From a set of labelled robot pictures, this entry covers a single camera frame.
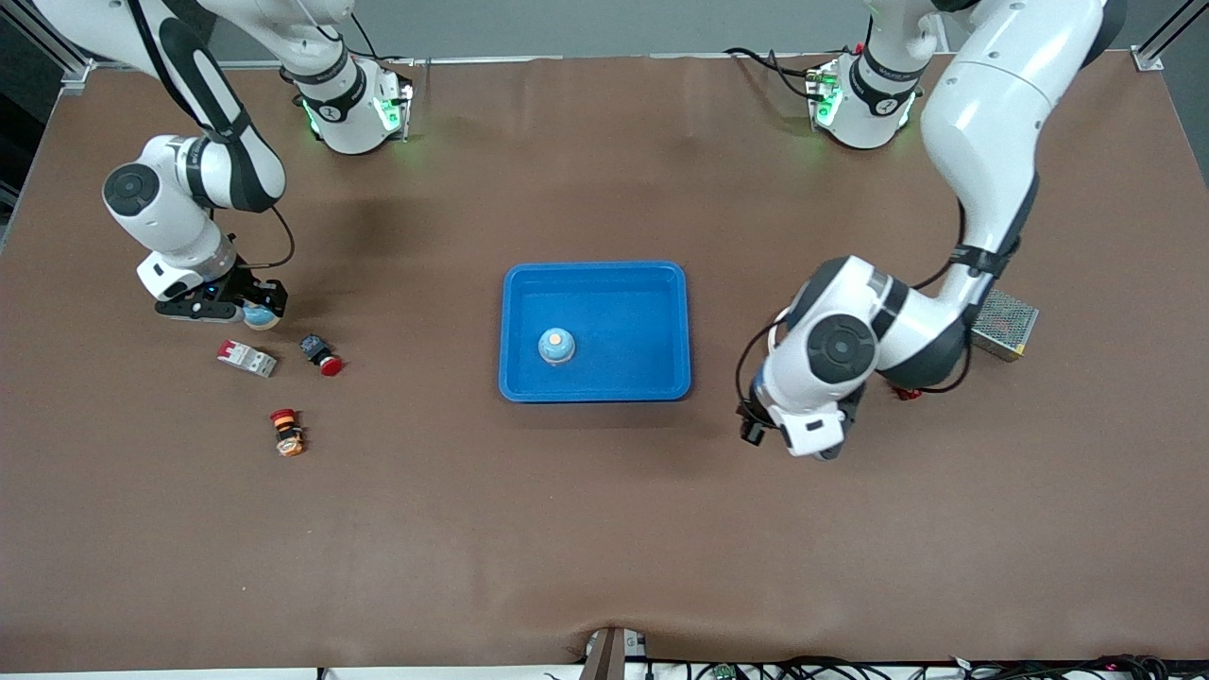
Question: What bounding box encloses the white red circuit breaker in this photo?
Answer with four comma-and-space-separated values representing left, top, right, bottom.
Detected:
216, 339, 279, 379

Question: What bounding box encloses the red black emergency button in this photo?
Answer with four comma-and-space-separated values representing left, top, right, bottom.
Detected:
298, 333, 345, 378

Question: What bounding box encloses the metal mesh power supply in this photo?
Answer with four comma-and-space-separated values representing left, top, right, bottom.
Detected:
971, 288, 1041, 363

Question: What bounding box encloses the brown table mat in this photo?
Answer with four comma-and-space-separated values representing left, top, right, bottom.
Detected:
0, 52, 1209, 673

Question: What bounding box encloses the blue plastic tray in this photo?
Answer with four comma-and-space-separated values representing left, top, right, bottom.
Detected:
498, 261, 693, 404

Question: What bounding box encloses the red yellow push button switch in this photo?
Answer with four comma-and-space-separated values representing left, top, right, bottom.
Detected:
269, 408, 306, 459

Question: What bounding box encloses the aluminium frame post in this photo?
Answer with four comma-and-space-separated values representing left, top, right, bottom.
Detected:
0, 0, 97, 95
1132, 0, 1199, 73

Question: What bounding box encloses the black right base cable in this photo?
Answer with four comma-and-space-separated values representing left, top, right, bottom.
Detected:
348, 11, 417, 67

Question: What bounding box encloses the black base cable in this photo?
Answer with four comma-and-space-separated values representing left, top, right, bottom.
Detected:
348, 11, 417, 67
723, 45, 823, 100

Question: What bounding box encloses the black left base cable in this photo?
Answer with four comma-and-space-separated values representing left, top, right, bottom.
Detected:
723, 45, 823, 100

